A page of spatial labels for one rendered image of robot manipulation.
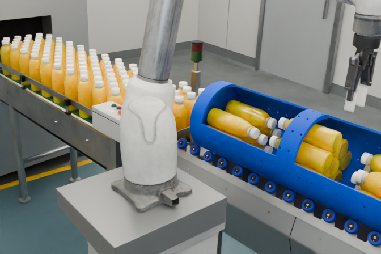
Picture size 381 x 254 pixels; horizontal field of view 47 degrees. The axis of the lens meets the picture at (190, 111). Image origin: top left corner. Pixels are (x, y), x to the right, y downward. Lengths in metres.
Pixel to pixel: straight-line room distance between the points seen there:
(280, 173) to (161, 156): 0.47
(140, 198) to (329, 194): 0.57
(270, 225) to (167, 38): 0.74
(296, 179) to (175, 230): 0.46
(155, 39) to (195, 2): 5.84
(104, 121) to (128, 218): 0.69
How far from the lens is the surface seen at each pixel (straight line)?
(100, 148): 2.12
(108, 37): 6.37
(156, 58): 1.32
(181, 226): 1.20
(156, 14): 1.31
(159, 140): 1.17
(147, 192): 1.23
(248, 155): 1.54
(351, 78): 1.35
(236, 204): 1.67
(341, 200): 1.40
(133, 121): 1.17
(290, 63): 5.89
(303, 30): 5.70
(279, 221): 1.58
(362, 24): 1.34
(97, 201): 1.28
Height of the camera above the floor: 1.78
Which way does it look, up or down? 22 degrees down
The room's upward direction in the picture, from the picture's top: 2 degrees clockwise
